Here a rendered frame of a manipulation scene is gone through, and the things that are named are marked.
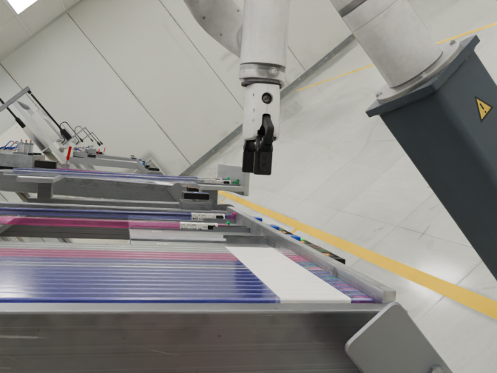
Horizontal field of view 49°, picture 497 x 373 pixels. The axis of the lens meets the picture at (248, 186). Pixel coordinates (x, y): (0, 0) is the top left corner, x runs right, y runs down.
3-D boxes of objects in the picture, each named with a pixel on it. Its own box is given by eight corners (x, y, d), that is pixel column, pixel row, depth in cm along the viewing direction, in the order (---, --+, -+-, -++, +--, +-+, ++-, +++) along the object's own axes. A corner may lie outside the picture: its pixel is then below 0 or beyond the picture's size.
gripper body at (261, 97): (290, 77, 95) (285, 141, 96) (274, 83, 105) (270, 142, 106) (248, 72, 94) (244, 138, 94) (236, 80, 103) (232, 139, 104)
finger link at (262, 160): (277, 137, 93) (274, 176, 93) (272, 137, 96) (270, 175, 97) (259, 135, 92) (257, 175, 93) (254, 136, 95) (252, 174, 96)
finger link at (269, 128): (276, 110, 91) (273, 143, 92) (264, 111, 99) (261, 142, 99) (268, 110, 91) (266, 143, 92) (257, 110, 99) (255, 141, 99)
